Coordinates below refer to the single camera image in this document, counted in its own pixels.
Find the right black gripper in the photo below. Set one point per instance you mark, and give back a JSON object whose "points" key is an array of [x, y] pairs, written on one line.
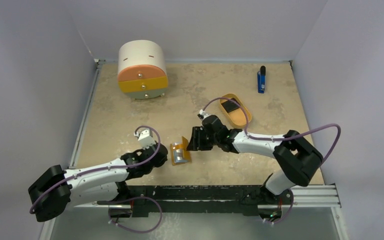
{"points": [[198, 138]]}

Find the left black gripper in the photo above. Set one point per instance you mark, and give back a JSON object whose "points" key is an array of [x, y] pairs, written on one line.
{"points": [[161, 162]]}

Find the orange leather card holder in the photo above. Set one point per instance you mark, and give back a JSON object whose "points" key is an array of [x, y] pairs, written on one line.
{"points": [[179, 153]]}

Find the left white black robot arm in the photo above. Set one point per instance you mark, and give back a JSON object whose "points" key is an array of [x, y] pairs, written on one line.
{"points": [[57, 190]]}

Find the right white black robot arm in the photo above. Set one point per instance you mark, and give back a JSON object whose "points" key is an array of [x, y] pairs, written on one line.
{"points": [[298, 159]]}

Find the tan oval tray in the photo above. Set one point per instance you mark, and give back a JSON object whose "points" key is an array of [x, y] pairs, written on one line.
{"points": [[238, 118]]}

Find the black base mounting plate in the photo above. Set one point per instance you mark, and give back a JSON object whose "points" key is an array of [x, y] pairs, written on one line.
{"points": [[247, 200]]}

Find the round mini drawer cabinet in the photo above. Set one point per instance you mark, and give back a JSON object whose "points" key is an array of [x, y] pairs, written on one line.
{"points": [[141, 71]]}

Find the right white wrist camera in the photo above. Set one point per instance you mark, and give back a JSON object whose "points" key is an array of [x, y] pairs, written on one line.
{"points": [[203, 114]]}

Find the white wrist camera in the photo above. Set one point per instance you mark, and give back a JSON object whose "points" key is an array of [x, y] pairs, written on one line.
{"points": [[203, 114], [145, 138]]}

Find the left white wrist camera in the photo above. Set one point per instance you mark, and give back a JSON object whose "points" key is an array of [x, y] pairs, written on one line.
{"points": [[145, 138]]}

